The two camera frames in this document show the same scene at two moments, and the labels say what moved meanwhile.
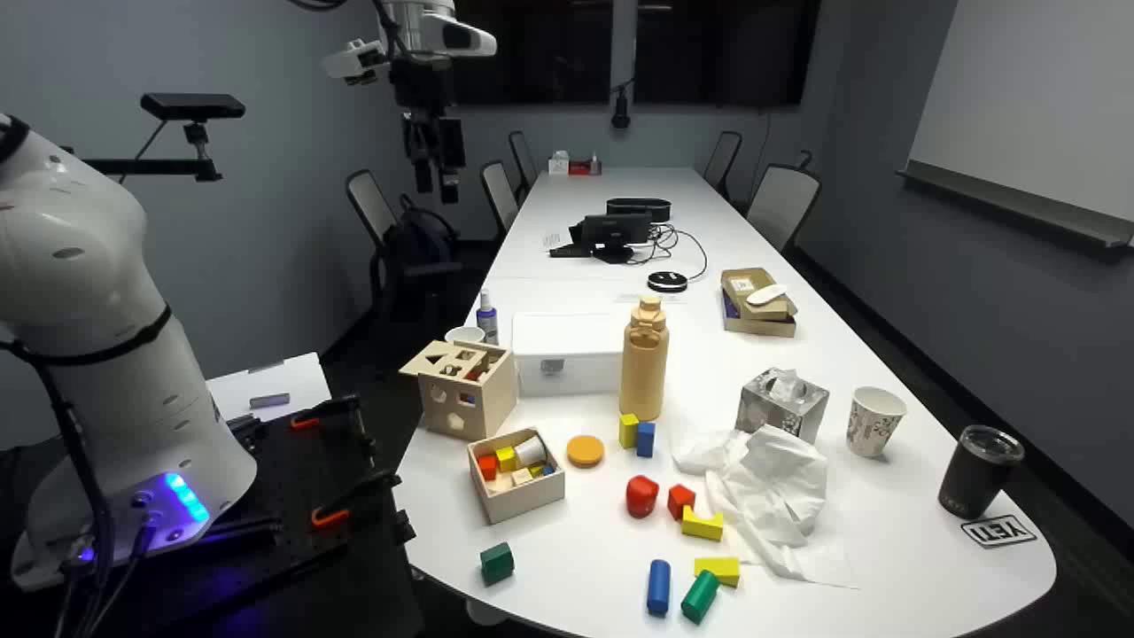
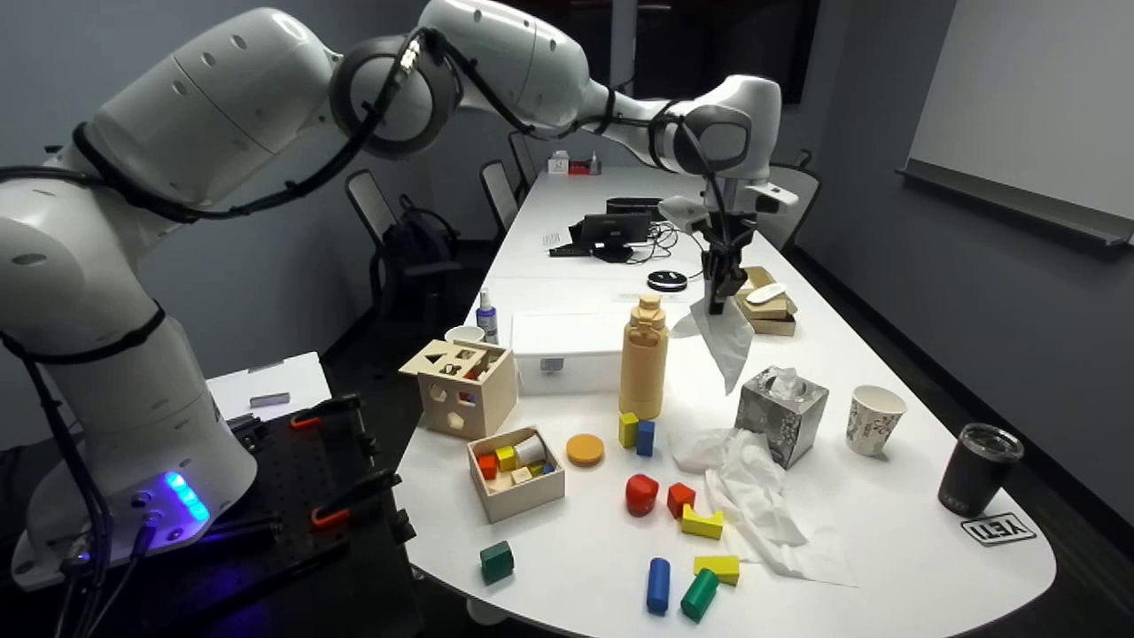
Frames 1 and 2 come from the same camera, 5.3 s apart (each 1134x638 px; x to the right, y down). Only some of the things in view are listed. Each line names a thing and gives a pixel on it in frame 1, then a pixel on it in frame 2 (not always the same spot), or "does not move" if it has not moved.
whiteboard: [1031, 107] does not move
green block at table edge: [498, 561] does not move
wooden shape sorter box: [466, 388] does not move
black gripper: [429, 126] -> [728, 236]
